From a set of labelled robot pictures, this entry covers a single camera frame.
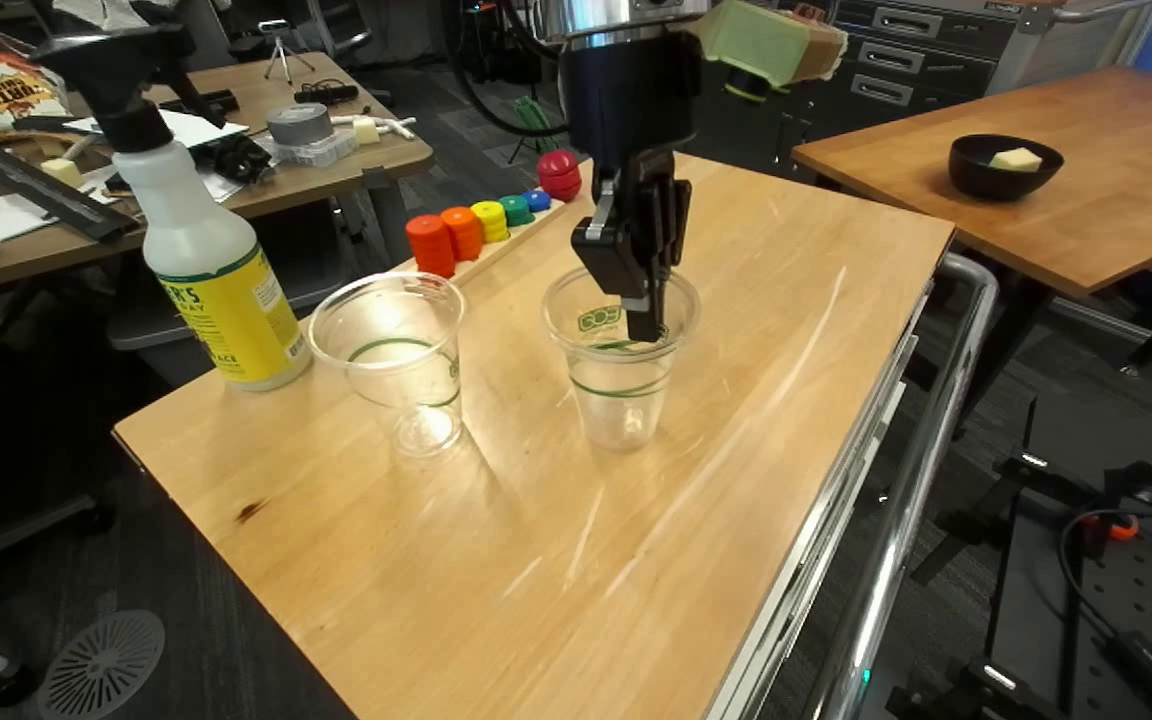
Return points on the steel tool cart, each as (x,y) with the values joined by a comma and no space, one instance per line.
(821,626)

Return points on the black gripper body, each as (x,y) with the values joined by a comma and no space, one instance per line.
(630,110)

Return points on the blue wooden cylinder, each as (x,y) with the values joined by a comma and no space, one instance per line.
(538,201)

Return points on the red wooden cylinder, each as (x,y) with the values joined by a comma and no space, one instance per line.
(433,245)

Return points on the brown office desk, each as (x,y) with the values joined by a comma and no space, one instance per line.
(182,194)

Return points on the snack chip bag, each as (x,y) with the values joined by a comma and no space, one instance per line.
(24,89)

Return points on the grey duct tape roll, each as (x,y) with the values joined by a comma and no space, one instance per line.
(297,125)

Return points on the orange wooden cylinder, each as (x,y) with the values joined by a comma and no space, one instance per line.
(465,231)

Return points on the clear plastic cup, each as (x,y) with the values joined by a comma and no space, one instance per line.
(616,381)
(398,340)

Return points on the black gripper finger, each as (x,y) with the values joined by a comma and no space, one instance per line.
(611,257)
(650,302)

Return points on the orange handled clamp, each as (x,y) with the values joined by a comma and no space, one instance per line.
(1109,530)

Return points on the black drawer cabinet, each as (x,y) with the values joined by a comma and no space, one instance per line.
(913,59)

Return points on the green wooden cylinder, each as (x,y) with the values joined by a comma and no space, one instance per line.
(518,209)

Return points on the yellow wooden cylinder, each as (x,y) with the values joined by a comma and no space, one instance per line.
(492,222)

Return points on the yellow label spray bottle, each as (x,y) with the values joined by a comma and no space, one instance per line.
(209,267)

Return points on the wooden side table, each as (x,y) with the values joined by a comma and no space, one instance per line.
(1082,232)

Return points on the black bowl with food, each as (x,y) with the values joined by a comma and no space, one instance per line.
(1001,164)

